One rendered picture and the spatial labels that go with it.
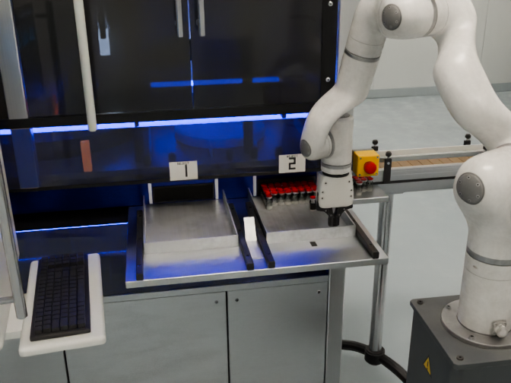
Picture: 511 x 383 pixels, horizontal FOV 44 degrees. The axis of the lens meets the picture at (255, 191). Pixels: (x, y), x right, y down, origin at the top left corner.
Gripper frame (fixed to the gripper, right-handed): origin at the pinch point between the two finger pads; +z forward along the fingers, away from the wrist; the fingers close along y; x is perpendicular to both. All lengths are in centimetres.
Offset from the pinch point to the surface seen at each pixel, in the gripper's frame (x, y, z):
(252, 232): -1.7, 23.5, 2.0
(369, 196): -25.4, -20.0, 4.3
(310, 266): 15.9, 10.7, 4.7
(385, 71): -484, -201, 63
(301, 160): -23.9, 3.9, -10.4
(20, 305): 29, 81, 0
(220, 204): -28.0, 29.4, 4.1
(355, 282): -114, -49, 92
